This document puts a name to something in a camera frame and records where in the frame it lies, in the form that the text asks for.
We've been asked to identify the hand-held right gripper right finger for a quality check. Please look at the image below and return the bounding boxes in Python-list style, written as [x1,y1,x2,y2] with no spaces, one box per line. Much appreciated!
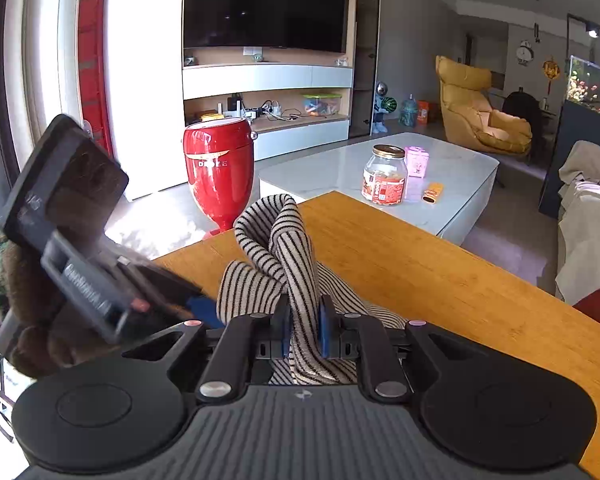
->
[317,296,486,403]

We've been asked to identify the white coffee table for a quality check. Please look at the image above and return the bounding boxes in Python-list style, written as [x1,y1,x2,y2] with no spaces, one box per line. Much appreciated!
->
[257,132,501,246]

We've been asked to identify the beige blanket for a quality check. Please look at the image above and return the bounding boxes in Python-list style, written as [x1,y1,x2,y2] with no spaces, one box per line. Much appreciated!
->
[558,140,600,192]

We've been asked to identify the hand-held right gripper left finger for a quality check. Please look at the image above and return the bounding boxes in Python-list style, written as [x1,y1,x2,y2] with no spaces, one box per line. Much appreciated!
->
[122,304,292,405]

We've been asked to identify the blue water bottle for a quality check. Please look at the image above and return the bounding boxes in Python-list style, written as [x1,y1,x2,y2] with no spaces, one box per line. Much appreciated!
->
[397,93,419,127]

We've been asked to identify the black television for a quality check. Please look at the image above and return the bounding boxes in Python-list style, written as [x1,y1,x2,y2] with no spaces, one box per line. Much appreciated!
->
[182,0,351,54]

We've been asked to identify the dark cabinet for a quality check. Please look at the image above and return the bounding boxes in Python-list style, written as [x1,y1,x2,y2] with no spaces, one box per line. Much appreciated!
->
[538,100,600,218]

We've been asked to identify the power strip with cables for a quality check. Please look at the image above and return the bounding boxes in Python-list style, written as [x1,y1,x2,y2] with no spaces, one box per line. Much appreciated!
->
[227,95,301,122]

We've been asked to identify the red round bin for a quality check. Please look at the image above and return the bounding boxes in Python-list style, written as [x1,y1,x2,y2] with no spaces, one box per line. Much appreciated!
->
[182,116,258,240]

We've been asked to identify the hanging red gold ornament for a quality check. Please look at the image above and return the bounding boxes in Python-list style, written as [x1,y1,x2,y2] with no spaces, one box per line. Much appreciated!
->
[541,57,562,95]

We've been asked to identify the grey sofa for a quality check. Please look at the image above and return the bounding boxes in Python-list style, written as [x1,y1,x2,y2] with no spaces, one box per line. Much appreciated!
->
[555,180,600,306]

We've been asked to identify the red vertical panel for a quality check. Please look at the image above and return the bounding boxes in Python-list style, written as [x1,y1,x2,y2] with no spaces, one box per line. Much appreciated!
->
[77,0,113,158]

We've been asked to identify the clear storage box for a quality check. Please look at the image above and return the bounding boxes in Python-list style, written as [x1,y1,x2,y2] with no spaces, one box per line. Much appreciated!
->
[301,92,342,117]

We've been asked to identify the striped pants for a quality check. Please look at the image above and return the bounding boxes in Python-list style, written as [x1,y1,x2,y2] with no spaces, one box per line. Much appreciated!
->
[216,193,411,386]

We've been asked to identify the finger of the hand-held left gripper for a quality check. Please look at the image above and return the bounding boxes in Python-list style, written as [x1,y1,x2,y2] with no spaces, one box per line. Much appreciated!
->
[122,262,222,335]

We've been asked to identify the fish tank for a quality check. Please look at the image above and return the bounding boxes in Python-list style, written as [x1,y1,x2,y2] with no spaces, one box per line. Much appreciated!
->
[566,55,600,121]

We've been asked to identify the television wall cabinet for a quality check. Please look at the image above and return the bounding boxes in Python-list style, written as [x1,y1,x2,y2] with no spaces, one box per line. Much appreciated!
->
[180,0,381,161]

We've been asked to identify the pink box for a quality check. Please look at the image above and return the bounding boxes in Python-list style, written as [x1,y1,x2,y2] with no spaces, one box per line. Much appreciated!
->
[404,145,429,178]

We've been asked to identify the person's left hand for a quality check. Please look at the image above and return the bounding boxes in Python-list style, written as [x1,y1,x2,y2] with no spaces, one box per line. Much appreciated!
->
[2,245,123,380]

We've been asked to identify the yellow armchair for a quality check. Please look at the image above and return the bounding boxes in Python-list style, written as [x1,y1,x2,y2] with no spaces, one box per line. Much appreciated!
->
[435,55,533,157]

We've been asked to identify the glass jar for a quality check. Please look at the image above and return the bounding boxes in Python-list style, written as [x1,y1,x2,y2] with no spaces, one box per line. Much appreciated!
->
[361,144,407,207]

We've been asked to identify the astronaut figurine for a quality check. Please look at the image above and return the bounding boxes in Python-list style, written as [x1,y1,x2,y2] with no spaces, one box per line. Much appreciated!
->
[371,80,397,135]

